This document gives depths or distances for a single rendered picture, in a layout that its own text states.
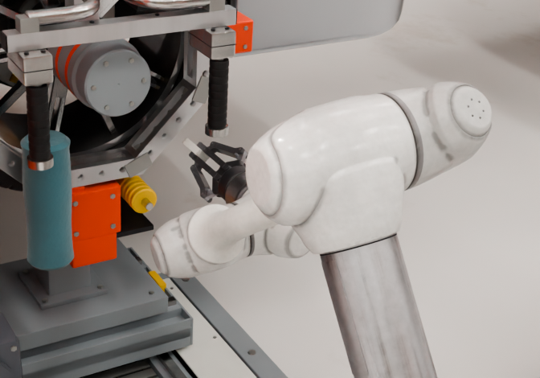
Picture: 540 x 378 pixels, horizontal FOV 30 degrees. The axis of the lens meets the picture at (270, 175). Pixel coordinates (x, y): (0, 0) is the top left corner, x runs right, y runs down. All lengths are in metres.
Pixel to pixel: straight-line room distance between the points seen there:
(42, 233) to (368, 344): 0.87
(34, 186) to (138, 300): 0.55
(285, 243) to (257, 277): 1.11
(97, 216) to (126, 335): 0.35
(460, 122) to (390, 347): 0.29
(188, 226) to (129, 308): 0.65
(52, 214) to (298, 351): 0.90
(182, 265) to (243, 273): 1.16
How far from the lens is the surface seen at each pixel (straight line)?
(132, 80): 1.84
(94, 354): 2.31
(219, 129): 1.87
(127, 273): 2.44
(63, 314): 2.30
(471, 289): 2.92
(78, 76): 1.84
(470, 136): 1.27
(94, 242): 2.12
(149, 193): 2.14
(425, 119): 1.27
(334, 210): 1.19
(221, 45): 1.81
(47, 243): 1.94
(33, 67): 1.68
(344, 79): 4.32
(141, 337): 2.34
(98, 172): 2.06
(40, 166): 1.74
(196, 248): 1.69
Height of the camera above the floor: 1.52
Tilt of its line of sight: 26 degrees down
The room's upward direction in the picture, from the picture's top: 4 degrees clockwise
